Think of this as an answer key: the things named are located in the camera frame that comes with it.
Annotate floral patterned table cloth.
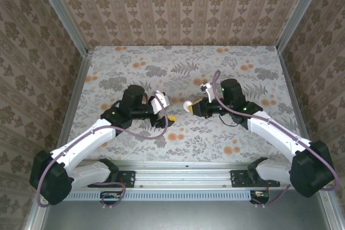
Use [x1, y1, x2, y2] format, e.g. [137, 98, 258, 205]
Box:
[62, 45, 310, 164]

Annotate small controller circuit board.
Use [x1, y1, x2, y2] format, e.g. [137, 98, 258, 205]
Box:
[250, 190, 271, 204]
[100, 191, 122, 201]

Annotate grey metal base sheet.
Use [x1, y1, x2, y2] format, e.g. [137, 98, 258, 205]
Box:
[40, 199, 331, 230]

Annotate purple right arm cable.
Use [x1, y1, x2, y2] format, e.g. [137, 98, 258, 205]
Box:
[212, 69, 340, 209]

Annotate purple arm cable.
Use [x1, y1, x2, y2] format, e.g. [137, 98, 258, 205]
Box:
[36, 92, 170, 213]
[212, 69, 340, 209]

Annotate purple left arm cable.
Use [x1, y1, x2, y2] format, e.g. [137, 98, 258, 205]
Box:
[36, 92, 170, 213]

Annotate thin black cable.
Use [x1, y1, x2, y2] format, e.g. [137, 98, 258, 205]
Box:
[219, 113, 240, 128]

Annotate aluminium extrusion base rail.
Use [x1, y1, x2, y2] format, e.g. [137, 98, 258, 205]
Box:
[80, 159, 293, 189]

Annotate aluminium frame bar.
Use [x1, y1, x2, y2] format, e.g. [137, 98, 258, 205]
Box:
[31, 0, 89, 58]
[320, 194, 342, 230]
[275, 0, 329, 53]
[277, 51, 311, 142]
[23, 203, 48, 230]
[52, 49, 94, 158]

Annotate white slotted cable duct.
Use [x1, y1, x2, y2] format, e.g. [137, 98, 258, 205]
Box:
[64, 190, 253, 201]

